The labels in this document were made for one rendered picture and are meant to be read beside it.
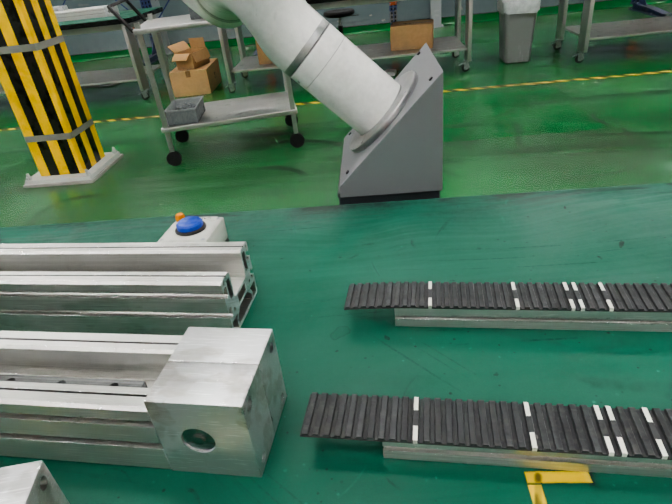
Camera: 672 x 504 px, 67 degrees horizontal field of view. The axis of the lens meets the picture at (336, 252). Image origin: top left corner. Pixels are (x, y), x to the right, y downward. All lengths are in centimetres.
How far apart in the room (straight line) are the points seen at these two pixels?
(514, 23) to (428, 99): 459
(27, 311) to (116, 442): 31
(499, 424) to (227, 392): 24
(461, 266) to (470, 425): 31
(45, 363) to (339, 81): 65
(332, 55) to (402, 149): 21
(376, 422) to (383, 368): 11
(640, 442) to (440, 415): 16
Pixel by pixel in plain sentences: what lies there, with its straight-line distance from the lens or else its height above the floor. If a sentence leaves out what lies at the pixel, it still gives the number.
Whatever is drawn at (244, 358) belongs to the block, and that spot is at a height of 87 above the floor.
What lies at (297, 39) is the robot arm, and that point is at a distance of 96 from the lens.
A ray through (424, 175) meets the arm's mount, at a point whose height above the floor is 81.
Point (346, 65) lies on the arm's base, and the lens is 97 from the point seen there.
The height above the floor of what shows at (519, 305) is 81.
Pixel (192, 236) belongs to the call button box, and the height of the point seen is 84.
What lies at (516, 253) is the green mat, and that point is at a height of 78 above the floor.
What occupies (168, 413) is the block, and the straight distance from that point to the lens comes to 49.
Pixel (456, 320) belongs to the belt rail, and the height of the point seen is 79.
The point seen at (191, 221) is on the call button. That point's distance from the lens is 81.
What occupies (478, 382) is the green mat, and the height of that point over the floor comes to 78.
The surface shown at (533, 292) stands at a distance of 66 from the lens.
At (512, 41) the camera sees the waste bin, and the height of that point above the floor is 21.
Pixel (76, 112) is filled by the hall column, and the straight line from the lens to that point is 389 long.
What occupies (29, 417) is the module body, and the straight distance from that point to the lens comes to 59.
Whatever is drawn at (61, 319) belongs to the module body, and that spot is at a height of 80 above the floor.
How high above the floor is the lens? 120
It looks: 31 degrees down
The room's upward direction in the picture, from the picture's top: 7 degrees counter-clockwise
